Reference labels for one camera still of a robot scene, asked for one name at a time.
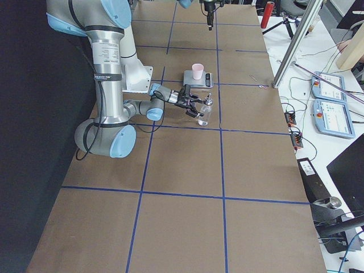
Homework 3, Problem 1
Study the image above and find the orange connector block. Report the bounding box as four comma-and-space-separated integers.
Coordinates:
290, 132, 303, 150
284, 111, 296, 127

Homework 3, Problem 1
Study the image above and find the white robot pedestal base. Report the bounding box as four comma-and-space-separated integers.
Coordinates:
119, 26, 153, 93

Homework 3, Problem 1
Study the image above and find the wooden beam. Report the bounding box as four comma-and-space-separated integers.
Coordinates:
336, 24, 364, 70

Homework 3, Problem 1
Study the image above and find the orange connector block upper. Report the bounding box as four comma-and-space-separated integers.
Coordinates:
284, 111, 296, 127

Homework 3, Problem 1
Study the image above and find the black monitor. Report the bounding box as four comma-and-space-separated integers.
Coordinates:
327, 135, 363, 211

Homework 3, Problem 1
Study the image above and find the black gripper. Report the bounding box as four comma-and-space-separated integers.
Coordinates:
175, 86, 204, 117
202, 0, 216, 31

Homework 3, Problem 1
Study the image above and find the clear glass sauce bottle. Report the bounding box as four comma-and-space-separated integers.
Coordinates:
197, 93, 213, 126

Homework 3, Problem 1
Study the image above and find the red cylinder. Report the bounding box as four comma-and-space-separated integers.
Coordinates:
260, 1, 275, 29

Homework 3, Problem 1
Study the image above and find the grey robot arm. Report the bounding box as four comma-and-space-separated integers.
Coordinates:
178, 0, 218, 31
47, 1, 200, 158

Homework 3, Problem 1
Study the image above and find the black camera tripod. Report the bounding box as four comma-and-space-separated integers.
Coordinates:
262, 13, 300, 39

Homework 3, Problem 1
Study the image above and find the pink paper cup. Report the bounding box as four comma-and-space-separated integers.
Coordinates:
192, 63, 204, 80

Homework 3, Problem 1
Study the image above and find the orange connector block lower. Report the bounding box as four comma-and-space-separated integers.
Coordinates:
290, 132, 303, 150

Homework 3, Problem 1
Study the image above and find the upper teach pendant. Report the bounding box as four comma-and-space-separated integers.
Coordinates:
311, 71, 347, 102

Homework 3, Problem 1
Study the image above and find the silver digital kitchen scale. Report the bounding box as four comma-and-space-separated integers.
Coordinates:
183, 70, 214, 88

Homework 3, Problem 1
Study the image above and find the lower teach pendant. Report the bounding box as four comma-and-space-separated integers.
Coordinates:
313, 99, 355, 139

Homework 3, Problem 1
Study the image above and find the aluminium frame post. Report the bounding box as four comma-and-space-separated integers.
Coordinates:
272, 0, 323, 88

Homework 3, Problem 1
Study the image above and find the black box with label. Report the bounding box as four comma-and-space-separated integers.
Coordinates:
297, 158, 331, 203

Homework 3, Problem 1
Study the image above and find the black clamp stand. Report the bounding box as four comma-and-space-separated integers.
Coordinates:
310, 197, 363, 254

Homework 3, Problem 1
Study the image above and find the teach pendant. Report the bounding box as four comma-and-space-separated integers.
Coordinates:
313, 99, 355, 139
311, 71, 347, 102

